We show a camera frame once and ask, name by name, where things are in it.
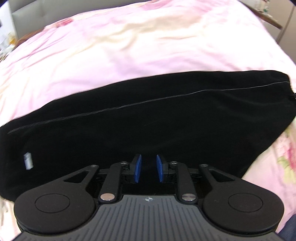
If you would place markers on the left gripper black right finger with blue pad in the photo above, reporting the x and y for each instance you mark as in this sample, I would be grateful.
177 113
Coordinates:
165 169

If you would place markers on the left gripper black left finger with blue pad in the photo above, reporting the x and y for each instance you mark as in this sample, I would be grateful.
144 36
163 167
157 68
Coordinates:
131 171

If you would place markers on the black pants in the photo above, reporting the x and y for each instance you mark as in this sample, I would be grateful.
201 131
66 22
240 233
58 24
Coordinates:
225 119

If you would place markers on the pink floral bed sheet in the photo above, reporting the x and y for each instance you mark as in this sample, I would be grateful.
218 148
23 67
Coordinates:
102 47

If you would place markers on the grey wardrobe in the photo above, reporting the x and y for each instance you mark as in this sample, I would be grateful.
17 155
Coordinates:
286 38

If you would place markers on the wooden nightstand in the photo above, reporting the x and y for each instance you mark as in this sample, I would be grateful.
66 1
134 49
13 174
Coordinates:
264 17

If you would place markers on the grey upholstered headboard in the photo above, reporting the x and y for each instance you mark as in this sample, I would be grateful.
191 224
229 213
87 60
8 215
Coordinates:
29 16

